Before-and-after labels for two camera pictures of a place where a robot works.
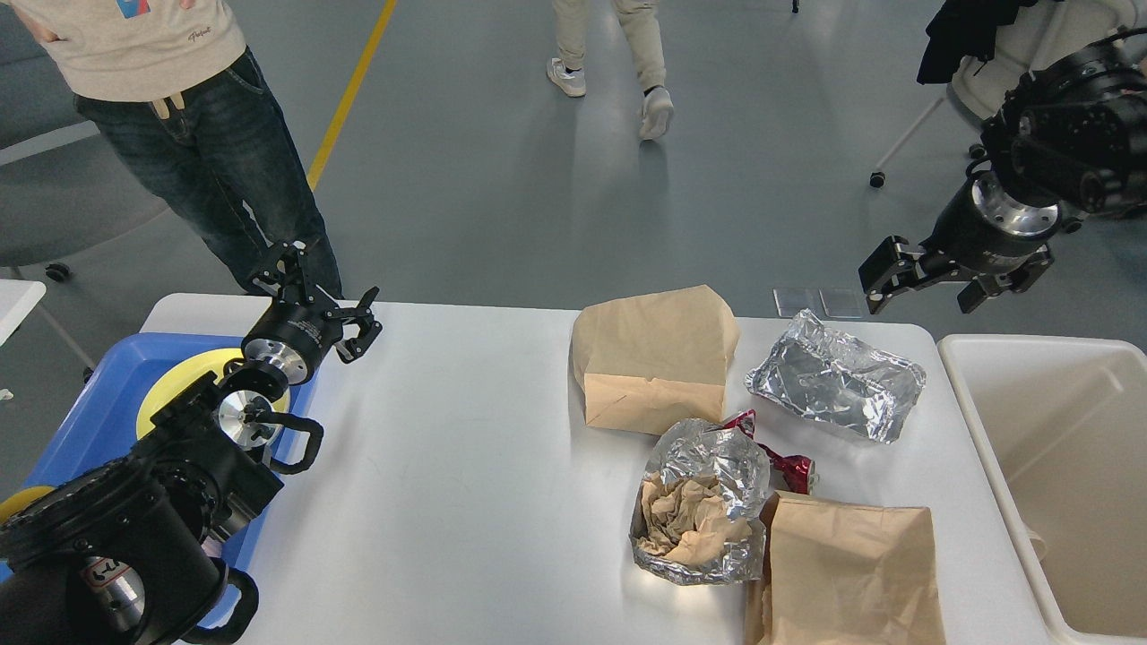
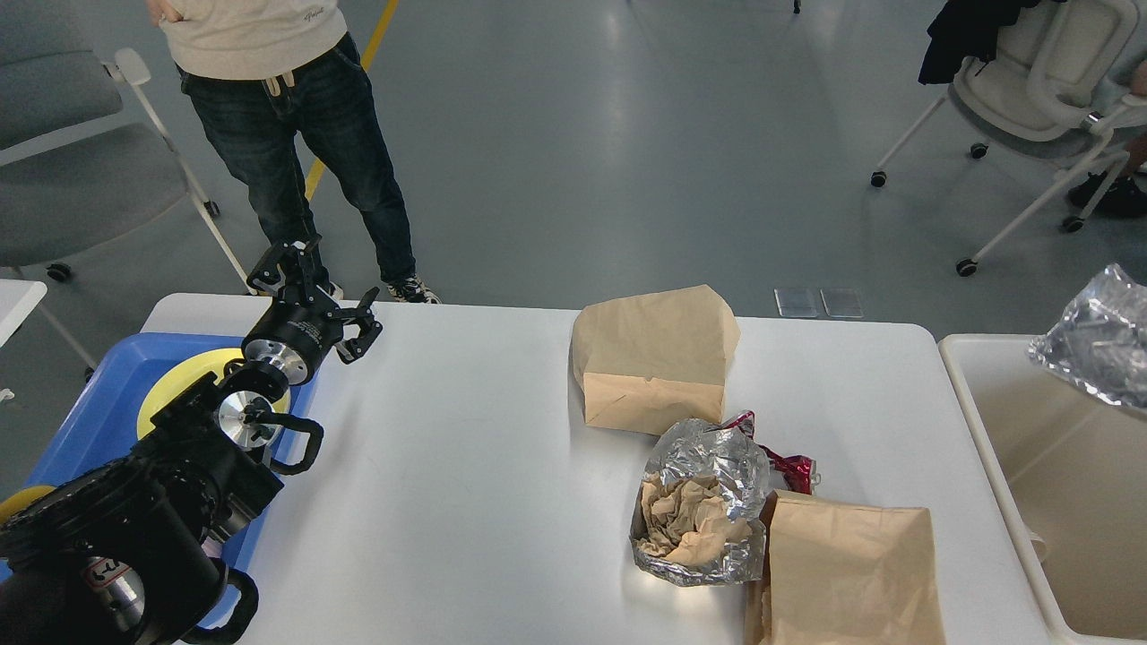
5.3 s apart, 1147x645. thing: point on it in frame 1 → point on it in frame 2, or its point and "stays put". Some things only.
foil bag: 834,374 → 1101,339
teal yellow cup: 18,500 stays put
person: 172,82 → 263,73
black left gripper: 298,331 stays put
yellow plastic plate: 181,378 stays put
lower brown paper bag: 850,574 stays put
